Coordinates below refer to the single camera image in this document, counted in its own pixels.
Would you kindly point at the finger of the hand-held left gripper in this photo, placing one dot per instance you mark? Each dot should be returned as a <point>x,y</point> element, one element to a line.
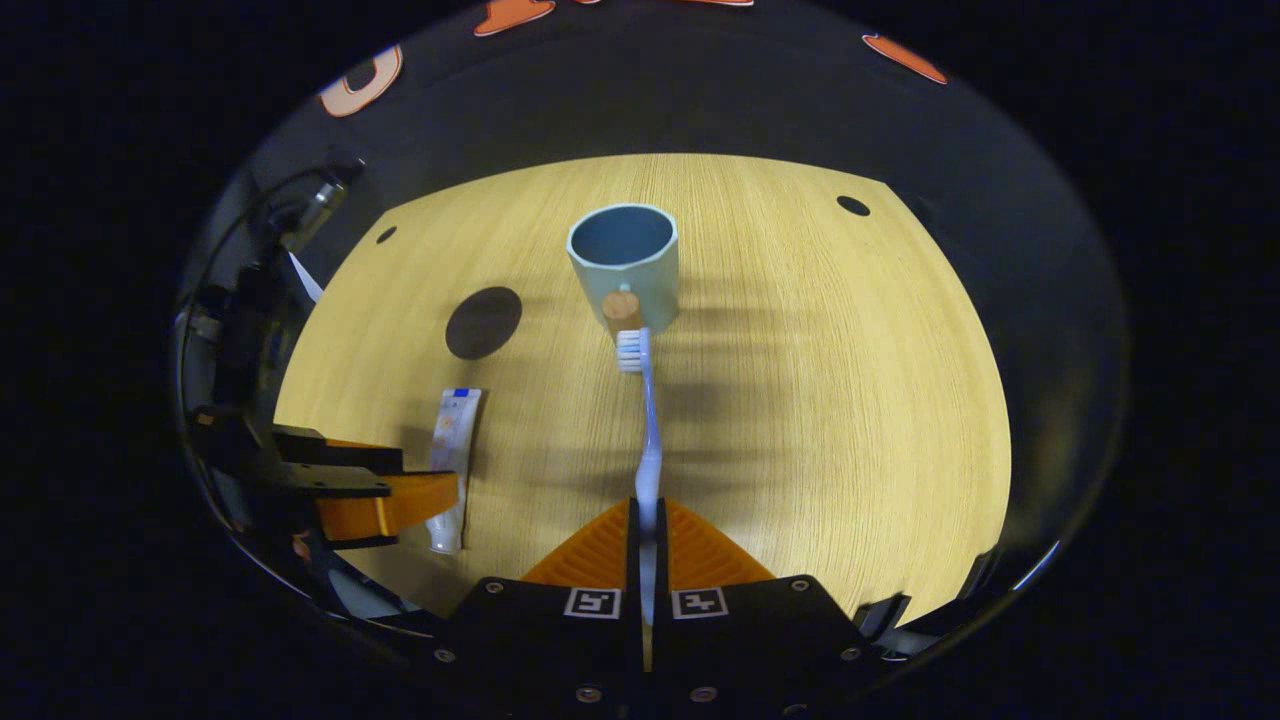
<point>340,458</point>
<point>390,505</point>

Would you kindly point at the white and blue toothbrush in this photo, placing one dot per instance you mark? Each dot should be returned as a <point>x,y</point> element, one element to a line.
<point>650,430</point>

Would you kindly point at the wooden desktop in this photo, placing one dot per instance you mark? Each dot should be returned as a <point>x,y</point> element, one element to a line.
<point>820,420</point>

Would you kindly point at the pale blue cup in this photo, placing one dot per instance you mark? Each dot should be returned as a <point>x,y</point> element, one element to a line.
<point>650,280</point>

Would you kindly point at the dark brown round coaster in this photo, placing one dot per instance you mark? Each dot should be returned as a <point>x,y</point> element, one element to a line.
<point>483,323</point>

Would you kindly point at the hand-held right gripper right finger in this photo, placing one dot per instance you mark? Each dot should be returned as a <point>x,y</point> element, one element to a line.
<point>740,650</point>

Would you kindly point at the white toothpaste tube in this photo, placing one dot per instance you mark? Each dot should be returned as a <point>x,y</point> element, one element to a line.
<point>455,450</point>

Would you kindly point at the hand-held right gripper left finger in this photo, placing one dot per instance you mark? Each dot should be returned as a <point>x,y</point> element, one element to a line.
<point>560,650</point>

